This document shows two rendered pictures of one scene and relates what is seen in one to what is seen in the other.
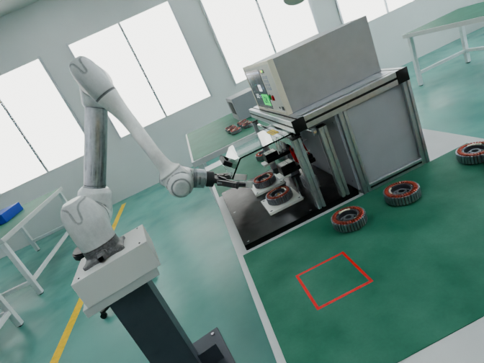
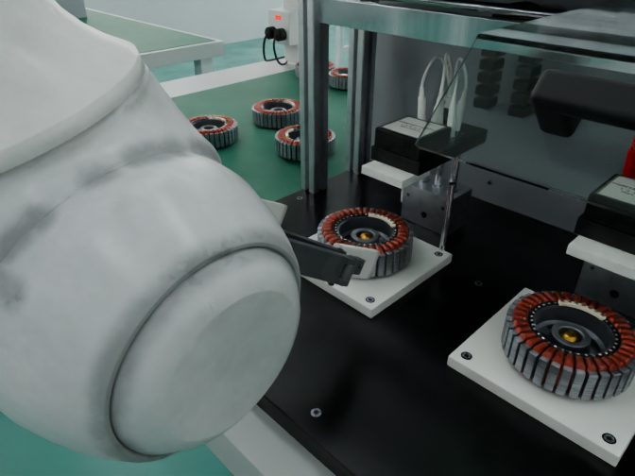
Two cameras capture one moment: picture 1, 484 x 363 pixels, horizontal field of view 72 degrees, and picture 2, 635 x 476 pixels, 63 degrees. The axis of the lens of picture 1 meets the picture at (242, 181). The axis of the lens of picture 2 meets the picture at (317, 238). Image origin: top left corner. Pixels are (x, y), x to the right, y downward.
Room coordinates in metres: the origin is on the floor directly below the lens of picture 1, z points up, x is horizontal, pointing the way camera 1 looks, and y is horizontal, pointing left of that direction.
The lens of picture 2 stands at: (1.17, 0.28, 1.12)
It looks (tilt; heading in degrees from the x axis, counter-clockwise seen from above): 31 degrees down; 319
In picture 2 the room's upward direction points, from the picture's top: straight up
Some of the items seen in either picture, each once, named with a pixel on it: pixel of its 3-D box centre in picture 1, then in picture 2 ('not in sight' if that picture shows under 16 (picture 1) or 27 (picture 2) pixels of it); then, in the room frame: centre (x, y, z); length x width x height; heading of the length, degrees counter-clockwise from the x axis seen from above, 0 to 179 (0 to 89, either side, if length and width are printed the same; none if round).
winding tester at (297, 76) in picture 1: (304, 69); not in sight; (1.41, -0.43, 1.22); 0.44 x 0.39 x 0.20; 3
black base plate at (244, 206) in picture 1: (277, 193); (455, 308); (1.41, -0.12, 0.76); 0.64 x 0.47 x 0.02; 3
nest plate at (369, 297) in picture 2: (266, 184); (364, 257); (1.53, -0.10, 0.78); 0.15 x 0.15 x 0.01; 3
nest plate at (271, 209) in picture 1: (281, 200); (561, 361); (1.29, -0.12, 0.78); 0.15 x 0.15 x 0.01; 3
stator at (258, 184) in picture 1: (264, 180); (365, 240); (1.53, -0.10, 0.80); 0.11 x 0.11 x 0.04
